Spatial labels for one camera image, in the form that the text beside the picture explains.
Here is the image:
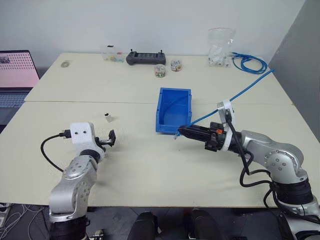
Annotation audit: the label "round jar of colourful parts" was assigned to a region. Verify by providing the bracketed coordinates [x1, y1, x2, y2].
[170, 58, 183, 73]
[154, 63, 167, 79]

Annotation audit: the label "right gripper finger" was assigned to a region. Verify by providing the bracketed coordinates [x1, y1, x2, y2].
[180, 124, 211, 135]
[178, 129, 210, 145]

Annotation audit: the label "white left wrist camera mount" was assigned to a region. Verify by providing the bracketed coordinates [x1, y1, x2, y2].
[69, 121, 99, 152]

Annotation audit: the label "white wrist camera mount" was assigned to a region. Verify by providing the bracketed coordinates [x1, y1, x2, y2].
[216, 99, 237, 152]
[69, 121, 99, 152]

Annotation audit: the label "dark rounded shape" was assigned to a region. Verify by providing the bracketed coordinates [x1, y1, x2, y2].
[184, 208, 222, 240]
[127, 211, 159, 240]

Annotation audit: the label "long blue network cable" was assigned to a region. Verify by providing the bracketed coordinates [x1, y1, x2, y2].
[173, 69, 276, 141]

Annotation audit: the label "open grey laptop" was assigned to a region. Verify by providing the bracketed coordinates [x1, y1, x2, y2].
[0, 49, 41, 127]

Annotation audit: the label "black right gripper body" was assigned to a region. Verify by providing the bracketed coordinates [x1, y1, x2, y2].
[203, 121, 226, 152]

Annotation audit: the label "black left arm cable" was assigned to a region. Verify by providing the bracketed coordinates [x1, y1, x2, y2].
[40, 129, 73, 173]

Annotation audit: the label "blue plastic bin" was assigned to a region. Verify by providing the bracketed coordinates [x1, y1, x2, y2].
[155, 87, 193, 135]

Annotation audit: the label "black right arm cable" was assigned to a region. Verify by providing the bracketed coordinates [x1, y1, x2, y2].
[223, 109, 278, 209]

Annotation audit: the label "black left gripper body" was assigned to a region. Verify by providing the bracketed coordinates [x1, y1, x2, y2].
[96, 136, 112, 152]

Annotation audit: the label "clear box of small parts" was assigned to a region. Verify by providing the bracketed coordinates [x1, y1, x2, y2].
[100, 44, 125, 63]

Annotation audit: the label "coiled blue network cables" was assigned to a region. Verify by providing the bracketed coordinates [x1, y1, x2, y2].
[231, 51, 269, 75]

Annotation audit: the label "clear bag of white couplers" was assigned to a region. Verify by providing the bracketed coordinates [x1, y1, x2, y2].
[207, 27, 237, 68]

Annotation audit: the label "black handheld controller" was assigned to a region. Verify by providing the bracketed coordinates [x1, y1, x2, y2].
[125, 48, 168, 66]

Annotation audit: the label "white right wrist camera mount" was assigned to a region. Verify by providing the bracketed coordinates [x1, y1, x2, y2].
[216, 99, 237, 152]

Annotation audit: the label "white floor cables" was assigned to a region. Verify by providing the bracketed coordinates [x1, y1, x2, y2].
[0, 203, 51, 240]

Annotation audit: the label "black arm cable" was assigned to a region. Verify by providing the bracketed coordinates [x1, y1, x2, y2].
[40, 129, 73, 173]
[223, 109, 278, 209]

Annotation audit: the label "white power strip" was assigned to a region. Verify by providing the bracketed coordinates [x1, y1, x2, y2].
[0, 202, 11, 226]

